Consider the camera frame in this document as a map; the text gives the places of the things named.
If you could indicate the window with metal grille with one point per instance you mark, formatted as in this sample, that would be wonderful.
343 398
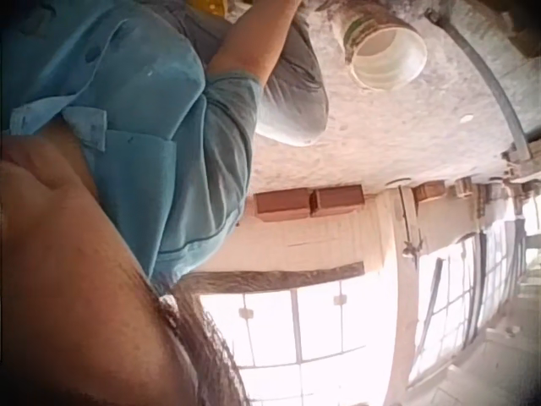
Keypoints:
291 338

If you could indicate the wooden plank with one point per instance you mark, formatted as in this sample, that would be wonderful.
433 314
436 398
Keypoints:
408 220

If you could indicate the small red brick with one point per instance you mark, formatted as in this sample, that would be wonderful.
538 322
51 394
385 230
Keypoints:
429 191

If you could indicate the white plastic bucket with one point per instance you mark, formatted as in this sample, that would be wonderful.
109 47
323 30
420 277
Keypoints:
386 51

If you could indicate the yellow object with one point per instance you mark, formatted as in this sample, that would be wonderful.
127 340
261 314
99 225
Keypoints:
203 5

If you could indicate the large glass window frame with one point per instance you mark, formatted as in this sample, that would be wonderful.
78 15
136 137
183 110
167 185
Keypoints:
456 296

